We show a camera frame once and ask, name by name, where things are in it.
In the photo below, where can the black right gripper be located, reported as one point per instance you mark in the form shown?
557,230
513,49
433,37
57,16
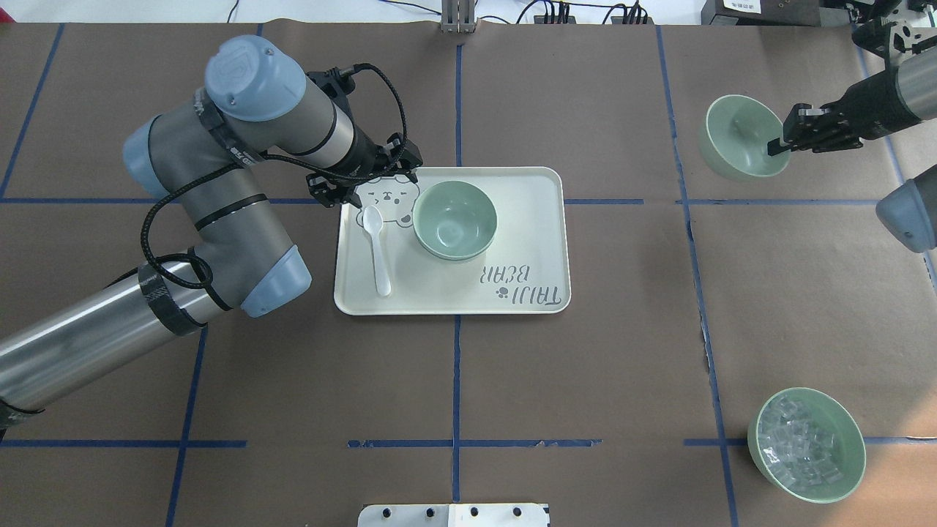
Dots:
871,102

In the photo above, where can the green bowl with clear pieces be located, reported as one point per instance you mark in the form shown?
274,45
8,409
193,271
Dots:
807,444

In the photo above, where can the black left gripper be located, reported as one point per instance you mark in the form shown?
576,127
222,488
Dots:
364,154

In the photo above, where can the green bowl on tray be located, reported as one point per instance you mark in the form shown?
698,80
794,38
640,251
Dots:
455,221

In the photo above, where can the cream bear tray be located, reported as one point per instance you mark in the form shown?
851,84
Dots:
524,271

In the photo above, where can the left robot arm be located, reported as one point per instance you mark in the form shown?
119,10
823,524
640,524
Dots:
211,241

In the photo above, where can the white plastic spoon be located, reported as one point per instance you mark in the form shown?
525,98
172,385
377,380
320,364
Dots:
373,223

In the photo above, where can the aluminium frame post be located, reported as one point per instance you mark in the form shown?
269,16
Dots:
458,16

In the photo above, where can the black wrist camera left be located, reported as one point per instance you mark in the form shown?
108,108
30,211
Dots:
331,193

